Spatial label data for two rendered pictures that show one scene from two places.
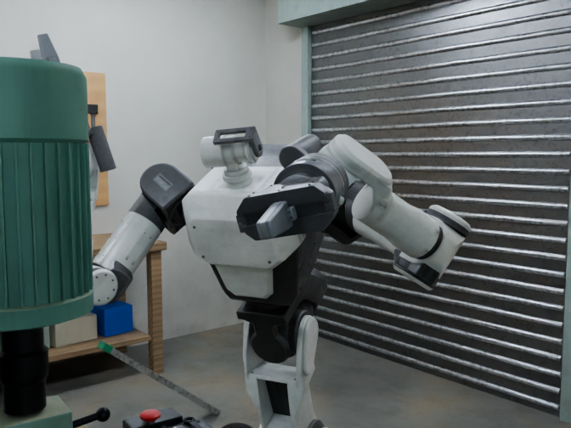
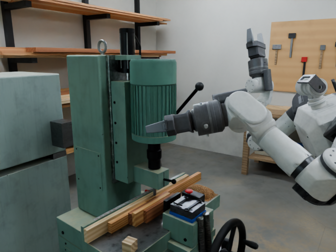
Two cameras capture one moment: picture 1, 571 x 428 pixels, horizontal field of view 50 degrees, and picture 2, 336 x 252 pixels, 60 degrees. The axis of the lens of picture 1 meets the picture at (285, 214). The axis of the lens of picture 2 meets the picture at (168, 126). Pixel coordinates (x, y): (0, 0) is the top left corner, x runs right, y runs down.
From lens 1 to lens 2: 91 cm
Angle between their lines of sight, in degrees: 73
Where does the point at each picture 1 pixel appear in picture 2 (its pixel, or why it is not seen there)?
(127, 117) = not seen: outside the picture
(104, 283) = not seen: hidden behind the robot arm
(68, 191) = (149, 102)
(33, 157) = (138, 90)
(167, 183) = (302, 100)
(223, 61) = not seen: outside the picture
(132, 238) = (278, 124)
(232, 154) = (305, 89)
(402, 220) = (269, 148)
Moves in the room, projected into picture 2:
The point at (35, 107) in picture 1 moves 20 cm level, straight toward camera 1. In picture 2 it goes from (138, 74) to (84, 77)
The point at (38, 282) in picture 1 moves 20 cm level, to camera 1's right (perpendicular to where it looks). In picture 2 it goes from (139, 129) to (152, 144)
